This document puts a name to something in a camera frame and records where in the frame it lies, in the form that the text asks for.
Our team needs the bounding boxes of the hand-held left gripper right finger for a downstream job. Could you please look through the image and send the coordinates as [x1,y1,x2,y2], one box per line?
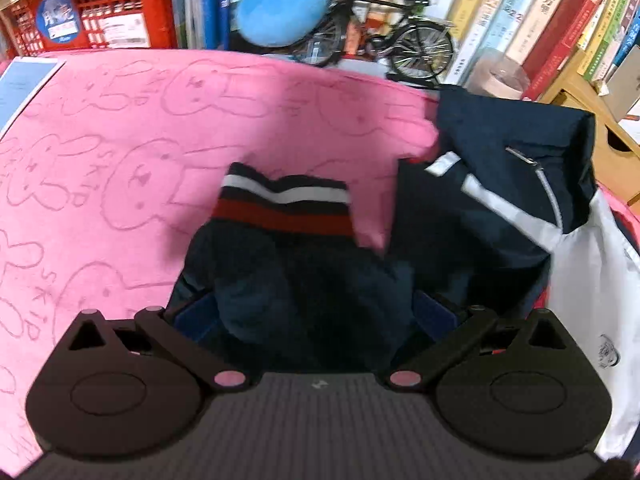
[386,291,571,393]

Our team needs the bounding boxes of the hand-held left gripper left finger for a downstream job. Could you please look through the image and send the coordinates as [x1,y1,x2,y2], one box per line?
[65,292,251,394]

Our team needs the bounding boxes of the pink rabbit-print blanket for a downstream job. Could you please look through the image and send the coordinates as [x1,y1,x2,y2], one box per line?
[0,49,640,476]

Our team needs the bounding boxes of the black model bicycle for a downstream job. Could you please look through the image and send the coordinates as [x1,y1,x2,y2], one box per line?
[295,0,456,83]

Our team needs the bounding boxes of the wooden drawer organizer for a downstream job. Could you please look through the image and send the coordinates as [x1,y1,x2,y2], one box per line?
[537,47,640,206]

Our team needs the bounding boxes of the blue notebook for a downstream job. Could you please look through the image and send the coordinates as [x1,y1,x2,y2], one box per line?
[0,57,66,133]

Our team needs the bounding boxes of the row of tall blue books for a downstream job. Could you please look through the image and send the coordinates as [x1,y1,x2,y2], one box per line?
[170,0,241,52]

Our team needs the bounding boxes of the navy white striped jacket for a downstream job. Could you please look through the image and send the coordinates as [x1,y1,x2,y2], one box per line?
[165,85,640,461]

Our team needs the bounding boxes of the row of green white books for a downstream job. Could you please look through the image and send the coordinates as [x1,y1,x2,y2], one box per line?
[575,0,640,86]

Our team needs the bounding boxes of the round blue plush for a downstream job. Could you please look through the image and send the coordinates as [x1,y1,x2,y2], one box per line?
[235,0,331,46]

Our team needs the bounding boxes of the row of picture books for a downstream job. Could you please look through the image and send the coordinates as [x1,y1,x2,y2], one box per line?
[320,0,621,101]

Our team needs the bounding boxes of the white printed box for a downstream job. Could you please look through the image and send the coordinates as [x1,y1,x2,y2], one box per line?
[602,45,640,123]

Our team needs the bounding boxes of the beige tape roll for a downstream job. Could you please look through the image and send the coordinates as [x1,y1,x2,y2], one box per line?
[467,47,531,101]

